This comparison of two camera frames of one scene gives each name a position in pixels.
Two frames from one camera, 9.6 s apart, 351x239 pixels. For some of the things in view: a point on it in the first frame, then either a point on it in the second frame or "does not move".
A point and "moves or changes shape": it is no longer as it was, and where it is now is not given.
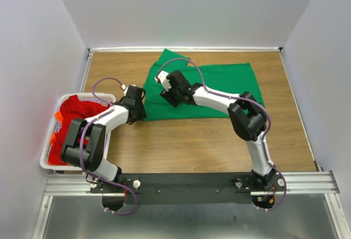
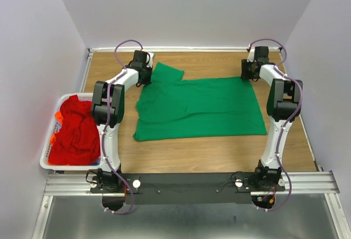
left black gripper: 142,114 → 147,81
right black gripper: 166,95 → 244,75
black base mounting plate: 190,189 does not move
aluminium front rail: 300,183 does not move
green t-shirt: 228,79 moves or changes shape
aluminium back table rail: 208,49 does not move
